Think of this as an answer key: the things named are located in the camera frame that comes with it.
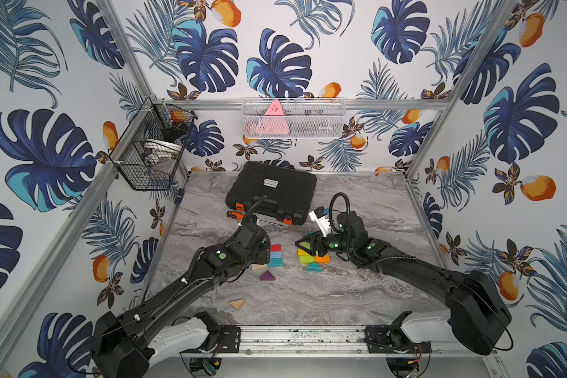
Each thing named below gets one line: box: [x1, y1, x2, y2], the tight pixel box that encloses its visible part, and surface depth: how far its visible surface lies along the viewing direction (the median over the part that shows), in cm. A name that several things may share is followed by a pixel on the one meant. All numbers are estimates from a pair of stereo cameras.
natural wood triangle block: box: [228, 297, 245, 312], surface depth 82 cm
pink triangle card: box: [256, 99, 290, 135], surface depth 92 cm
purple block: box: [259, 270, 276, 281], surface depth 89 cm
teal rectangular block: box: [267, 256, 285, 267], surface depth 95 cm
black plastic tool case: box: [225, 160, 318, 226], surface depth 109 cm
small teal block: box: [306, 261, 323, 273], surface depth 90 cm
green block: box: [299, 254, 315, 264], surface depth 92 cm
